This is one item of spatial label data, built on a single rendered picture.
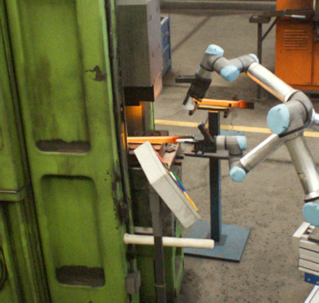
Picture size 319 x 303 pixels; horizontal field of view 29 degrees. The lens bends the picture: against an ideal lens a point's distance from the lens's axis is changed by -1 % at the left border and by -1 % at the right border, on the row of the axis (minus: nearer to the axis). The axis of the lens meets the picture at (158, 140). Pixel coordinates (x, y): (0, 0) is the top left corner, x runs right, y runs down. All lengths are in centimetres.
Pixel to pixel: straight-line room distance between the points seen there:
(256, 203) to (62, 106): 216
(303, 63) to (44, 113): 404
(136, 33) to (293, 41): 374
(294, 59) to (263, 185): 201
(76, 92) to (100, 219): 65
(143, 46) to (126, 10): 19
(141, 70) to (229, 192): 205
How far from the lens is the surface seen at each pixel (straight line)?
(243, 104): 368
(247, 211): 453
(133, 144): 324
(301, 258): 293
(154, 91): 301
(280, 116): 255
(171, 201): 254
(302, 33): 643
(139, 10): 285
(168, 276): 350
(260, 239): 422
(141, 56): 291
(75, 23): 274
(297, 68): 654
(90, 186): 301
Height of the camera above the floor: 234
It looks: 24 degrees down
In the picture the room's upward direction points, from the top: 3 degrees counter-clockwise
